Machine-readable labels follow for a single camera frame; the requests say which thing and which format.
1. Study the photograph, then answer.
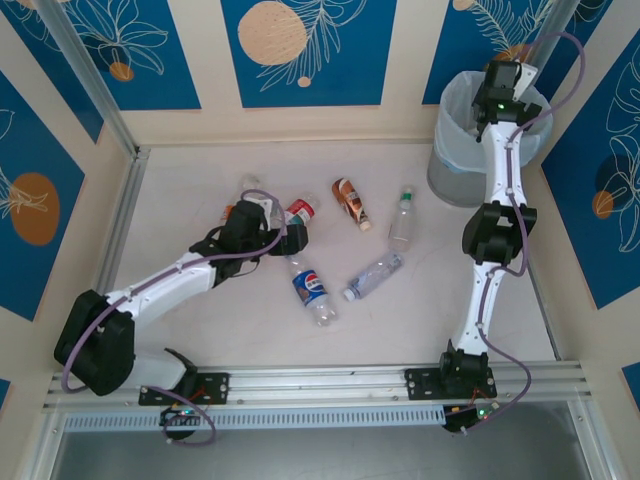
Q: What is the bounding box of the green cap clear bottle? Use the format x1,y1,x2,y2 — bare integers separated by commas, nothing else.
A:
388,185,417,252

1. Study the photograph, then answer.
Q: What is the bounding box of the red label clear bottle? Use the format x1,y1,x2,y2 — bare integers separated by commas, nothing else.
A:
283,195,321,225

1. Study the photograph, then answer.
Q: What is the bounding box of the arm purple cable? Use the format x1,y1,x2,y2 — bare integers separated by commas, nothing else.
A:
447,30,586,436
59,188,289,447

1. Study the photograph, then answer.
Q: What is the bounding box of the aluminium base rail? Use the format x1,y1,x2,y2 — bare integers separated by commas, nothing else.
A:
42,360,596,412

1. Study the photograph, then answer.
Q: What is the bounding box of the grey trash bin with liner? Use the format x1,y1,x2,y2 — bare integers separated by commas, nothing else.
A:
433,69,555,176

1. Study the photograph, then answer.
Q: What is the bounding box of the black controller board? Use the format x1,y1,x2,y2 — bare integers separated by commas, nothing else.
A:
442,404,501,434
158,405,209,431

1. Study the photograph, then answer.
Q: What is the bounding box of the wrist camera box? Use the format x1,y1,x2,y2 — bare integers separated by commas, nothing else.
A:
248,196,282,229
514,62,540,99

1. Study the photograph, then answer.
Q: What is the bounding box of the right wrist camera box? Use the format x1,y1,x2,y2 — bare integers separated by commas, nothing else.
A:
514,62,540,99

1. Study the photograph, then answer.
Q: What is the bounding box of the aluminium corner post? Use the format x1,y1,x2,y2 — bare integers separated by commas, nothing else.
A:
528,0,577,86
35,0,141,159

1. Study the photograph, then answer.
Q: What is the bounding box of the clear water bottle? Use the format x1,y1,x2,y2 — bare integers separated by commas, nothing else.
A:
342,251,404,302

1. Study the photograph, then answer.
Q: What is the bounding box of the grey waste bin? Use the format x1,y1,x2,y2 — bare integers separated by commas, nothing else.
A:
427,149,494,209

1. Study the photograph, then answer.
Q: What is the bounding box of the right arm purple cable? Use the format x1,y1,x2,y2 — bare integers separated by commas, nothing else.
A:
447,30,586,436

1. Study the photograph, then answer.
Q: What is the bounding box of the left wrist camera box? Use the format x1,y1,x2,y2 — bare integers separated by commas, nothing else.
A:
248,196,282,229

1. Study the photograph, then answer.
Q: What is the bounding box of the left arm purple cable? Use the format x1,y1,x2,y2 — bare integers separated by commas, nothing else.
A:
59,188,289,447

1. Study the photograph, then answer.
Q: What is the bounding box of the blue Pepsi bottle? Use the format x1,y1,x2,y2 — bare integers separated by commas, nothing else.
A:
287,253,339,330

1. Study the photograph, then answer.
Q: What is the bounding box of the grey slotted cable duct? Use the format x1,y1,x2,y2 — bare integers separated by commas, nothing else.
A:
62,404,447,432

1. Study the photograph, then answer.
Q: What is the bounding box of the aluminium frame bar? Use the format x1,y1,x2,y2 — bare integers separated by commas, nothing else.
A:
17,409,69,480
567,399,621,480

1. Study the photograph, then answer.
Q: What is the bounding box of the brown coffee bottle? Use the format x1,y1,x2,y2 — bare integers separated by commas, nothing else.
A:
330,177,374,232

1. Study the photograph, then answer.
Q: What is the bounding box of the orange label clear bottle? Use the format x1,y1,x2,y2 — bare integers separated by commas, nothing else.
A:
222,173,262,222

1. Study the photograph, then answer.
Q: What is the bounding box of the grey metal panel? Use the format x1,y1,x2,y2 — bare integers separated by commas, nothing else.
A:
47,402,596,480

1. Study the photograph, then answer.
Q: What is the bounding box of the aluminium table side rail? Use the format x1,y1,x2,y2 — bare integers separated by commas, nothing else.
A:
534,284,564,362
94,147,151,296

